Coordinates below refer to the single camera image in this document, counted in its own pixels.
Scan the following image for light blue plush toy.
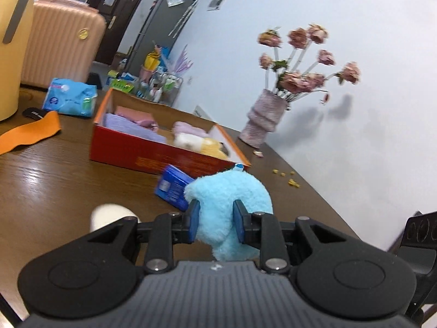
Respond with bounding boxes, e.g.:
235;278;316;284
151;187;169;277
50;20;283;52
184;169;273;261

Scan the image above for small blue packet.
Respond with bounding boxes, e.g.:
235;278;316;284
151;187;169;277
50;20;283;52
154;165;194;212

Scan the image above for yellow crumbs on table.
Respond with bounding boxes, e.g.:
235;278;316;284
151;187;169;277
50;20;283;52
272;169;301;188

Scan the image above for white round sponge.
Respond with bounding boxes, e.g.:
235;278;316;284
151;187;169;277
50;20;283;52
90;204;140;232

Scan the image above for fallen rose petal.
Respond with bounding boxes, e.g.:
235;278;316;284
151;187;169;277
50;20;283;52
253;150;264;158

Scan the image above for yellow plush toy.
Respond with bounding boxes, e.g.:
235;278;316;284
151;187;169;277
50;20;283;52
200;138;229;160

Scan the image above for white plush ball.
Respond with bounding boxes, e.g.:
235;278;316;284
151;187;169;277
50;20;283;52
173;133;204;153

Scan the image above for orange red cardboard box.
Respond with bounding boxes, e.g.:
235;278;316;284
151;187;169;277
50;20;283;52
90;89;251;178

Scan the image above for rolled lilac towel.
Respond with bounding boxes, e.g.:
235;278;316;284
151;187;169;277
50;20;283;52
172;121;209;138

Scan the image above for pink ceramic vase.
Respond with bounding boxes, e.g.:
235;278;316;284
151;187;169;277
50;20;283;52
238;89;288;149

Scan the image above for pink folded cloth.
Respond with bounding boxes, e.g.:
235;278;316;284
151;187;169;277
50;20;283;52
115;106;158;133

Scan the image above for purple folded towel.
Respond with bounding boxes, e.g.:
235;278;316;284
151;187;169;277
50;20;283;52
104;113;167;144

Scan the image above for green plastic basket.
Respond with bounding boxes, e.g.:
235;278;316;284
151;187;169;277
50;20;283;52
110;78;135;93

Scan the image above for dried pink rose bouquet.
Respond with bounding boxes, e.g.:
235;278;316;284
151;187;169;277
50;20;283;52
256;23;362;105

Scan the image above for blue tissue pack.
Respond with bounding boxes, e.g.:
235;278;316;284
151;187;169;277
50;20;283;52
42;78;97;118

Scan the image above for orange fabric band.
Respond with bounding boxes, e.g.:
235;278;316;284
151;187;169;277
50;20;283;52
0;107;61;155

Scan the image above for pink hard-shell suitcase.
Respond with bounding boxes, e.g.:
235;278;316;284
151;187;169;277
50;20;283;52
21;0;106;88

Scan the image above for grey refrigerator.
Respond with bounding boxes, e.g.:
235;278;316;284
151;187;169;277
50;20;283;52
125;0;197;75

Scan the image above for dark brown entrance door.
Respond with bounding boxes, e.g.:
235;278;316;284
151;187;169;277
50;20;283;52
87;0;141;65

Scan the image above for yellow thermos jug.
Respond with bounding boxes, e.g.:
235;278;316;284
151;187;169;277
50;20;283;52
0;0;34;121

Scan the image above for wire storage cart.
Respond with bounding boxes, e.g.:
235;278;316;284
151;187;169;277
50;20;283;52
135;71;183;107

